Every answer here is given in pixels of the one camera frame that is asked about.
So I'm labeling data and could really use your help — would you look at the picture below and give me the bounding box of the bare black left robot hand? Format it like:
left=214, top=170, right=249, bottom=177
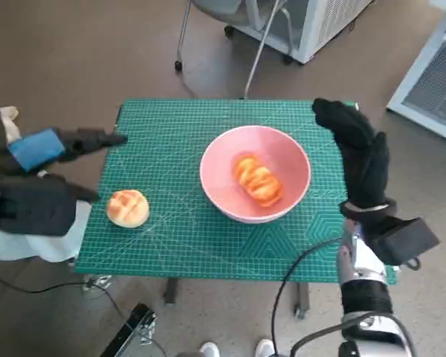
left=5, top=126, right=129, bottom=205

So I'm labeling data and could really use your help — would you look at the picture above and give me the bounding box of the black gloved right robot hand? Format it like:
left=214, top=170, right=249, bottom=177
left=311, top=97, right=391, bottom=209

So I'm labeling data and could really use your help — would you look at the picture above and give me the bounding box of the long orange toy bread loaf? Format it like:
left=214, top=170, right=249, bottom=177
left=233, top=152, right=283, bottom=208

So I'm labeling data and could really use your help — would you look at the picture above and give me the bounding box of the round toy bread bun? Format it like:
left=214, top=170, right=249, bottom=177
left=106, top=189, right=150, bottom=228

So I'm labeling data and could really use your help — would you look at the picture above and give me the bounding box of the pink bowl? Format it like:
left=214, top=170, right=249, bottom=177
left=199, top=125, right=312, bottom=224

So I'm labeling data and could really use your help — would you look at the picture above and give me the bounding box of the person's beige shoe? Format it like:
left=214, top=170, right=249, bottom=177
left=0, top=106, right=22, bottom=129

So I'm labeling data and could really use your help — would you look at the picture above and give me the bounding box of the white cabinet with mesh panel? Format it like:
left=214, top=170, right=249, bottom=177
left=226, top=0, right=376, bottom=65
left=386, top=13, right=446, bottom=144

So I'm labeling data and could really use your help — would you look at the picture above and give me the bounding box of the dark table leg with caster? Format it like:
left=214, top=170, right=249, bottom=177
left=293, top=282, right=309, bottom=319

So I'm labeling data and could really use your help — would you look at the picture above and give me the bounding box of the grey chair with metal legs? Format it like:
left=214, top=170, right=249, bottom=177
left=174, top=0, right=294, bottom=100

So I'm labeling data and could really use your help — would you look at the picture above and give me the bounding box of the green cutting mat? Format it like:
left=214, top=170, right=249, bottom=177
left=74, top=97, right=401, bottom=284

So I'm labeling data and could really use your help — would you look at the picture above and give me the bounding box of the black metal stand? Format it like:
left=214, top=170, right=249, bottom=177
left=98, top=303, right=158, bottom=357

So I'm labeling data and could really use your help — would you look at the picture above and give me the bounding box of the white shoe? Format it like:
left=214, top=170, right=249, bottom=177
left=255, top=338, right=278, bottom=357
left=199, top=341, right=221, bottom=357

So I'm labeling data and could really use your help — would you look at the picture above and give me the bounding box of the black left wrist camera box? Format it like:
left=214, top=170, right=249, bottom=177
left=0, top=174, right=79, bottom=237

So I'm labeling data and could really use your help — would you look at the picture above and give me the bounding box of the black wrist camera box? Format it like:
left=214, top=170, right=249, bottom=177
left=371, top=217, right=440, bottom=266
left=0, top=174, right=79, bottom=237

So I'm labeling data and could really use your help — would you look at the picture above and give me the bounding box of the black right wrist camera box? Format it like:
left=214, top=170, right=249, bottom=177
left=371, top=217, right=440, bottom=266

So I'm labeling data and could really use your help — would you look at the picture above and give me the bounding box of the metal table bracket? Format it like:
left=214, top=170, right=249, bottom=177
left=82, top=273, right=112, bottom=291

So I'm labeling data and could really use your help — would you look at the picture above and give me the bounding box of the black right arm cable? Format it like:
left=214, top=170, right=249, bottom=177
left=271, top=237, right=345, bottom=357

